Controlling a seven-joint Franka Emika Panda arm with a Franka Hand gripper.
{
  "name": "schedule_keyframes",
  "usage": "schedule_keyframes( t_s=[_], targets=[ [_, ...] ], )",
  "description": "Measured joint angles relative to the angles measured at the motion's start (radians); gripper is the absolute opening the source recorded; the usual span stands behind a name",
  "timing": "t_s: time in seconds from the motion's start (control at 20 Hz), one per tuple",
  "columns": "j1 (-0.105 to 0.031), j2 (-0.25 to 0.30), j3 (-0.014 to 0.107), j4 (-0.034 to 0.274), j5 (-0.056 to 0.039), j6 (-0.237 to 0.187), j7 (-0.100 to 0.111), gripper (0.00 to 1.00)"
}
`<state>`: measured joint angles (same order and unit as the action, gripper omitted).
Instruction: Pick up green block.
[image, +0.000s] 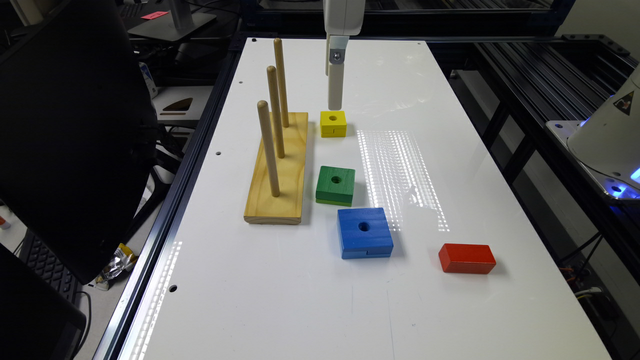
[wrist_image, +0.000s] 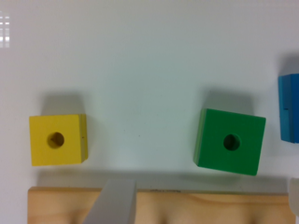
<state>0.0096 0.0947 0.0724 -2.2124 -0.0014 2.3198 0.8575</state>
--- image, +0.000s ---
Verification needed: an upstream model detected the front wooden peg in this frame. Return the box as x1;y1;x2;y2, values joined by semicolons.
257;100;280;197

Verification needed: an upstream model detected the crumpled foil wrapper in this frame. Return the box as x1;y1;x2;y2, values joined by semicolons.
93;243;137;291

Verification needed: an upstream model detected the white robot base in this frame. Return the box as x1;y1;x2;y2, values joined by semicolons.
546;70;639;202

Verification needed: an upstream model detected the wooden peg base board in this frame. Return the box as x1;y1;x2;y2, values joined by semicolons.
244;112;308;225

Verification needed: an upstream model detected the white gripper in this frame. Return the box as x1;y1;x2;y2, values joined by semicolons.
323;0;366;111

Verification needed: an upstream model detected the blue wooden block with hole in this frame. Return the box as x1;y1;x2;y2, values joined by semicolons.
337;208;394;259

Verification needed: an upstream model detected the rear wooden peg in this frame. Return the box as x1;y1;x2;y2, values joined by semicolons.
273;38;289;128

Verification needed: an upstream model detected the monitor stand base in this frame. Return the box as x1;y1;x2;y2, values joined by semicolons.
128;0;216;42

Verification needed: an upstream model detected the yellow wooden block with hole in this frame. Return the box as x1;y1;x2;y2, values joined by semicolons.
320;111;347;138

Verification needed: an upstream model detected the pink sticky note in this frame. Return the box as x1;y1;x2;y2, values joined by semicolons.
140;11;169;20

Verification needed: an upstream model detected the green wooden block with hole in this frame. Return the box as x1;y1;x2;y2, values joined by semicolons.
315;166;355;206

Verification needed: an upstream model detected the middle wooden peg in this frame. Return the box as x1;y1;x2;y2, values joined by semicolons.
266;65;285;159

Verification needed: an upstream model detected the black keyboard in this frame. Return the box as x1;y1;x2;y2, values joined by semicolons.
19;231;82;306

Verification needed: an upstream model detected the black monitor back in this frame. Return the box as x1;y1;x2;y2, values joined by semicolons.
1;0;157;283

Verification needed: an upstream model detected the red wooden block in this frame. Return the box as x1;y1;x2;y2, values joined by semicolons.
438;243;497;274

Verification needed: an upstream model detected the wooden peg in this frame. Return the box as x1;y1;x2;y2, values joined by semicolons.
266;65;285;159
257;100;280;197
273;38;289;128

